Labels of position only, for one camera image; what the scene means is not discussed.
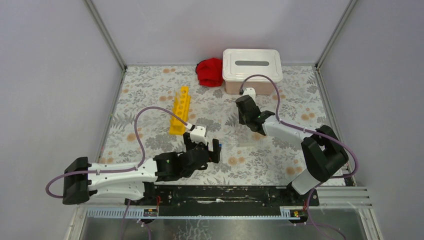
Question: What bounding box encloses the floral table mat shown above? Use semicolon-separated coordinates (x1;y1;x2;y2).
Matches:
96;65;347;186

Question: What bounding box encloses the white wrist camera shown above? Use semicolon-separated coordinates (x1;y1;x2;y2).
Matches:
239;87;256;101
186;123;208;145

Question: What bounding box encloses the white slotted cable duct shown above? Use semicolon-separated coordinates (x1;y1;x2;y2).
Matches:
86;207;302;221

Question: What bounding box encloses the clear plastic container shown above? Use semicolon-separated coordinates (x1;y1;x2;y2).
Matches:
235;125;256;148

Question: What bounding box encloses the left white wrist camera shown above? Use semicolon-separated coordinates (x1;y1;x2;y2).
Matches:
186;123;208;145

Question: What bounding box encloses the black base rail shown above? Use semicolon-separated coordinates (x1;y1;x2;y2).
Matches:
124;185;320;215

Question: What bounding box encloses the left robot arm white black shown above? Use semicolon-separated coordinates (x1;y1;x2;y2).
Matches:
62;132;222;206

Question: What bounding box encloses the yellow test tube rack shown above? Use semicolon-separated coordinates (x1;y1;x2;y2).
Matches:
168;86;191;135

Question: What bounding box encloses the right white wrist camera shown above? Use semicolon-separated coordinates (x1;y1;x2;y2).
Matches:
239;87;256;101

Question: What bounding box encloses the red cloth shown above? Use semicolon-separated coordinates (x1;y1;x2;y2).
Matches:
195;58;224;87

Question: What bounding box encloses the white plastic box lid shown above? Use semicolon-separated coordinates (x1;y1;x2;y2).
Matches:
222;48;283;83

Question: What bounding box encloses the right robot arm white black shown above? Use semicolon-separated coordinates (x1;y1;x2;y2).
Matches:
235;95;349;206

